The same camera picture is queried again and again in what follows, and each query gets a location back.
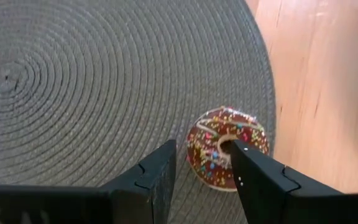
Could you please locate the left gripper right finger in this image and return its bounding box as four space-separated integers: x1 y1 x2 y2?
230 139 344 224

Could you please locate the large dark round plate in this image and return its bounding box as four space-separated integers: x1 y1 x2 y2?
0 0 277 224

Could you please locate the small chocolate sprinkled donut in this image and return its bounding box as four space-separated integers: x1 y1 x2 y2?
185 106 271 192

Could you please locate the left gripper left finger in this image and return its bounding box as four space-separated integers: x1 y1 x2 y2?
100 139 178 224

